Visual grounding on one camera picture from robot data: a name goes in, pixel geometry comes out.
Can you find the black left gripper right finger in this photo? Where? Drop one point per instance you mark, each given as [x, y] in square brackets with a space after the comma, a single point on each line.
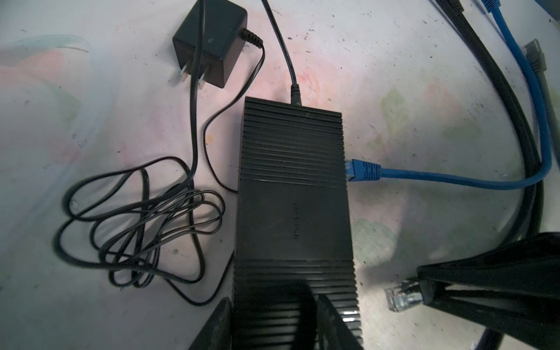
[332, 331]

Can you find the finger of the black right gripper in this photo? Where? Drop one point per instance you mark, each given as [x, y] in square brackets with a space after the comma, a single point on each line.
[532, 320]
[528, 267]

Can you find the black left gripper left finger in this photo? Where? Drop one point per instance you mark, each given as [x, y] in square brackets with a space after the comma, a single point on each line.
[215, 334]

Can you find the black network switch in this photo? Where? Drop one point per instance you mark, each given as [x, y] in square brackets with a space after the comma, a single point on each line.
[293, 231]

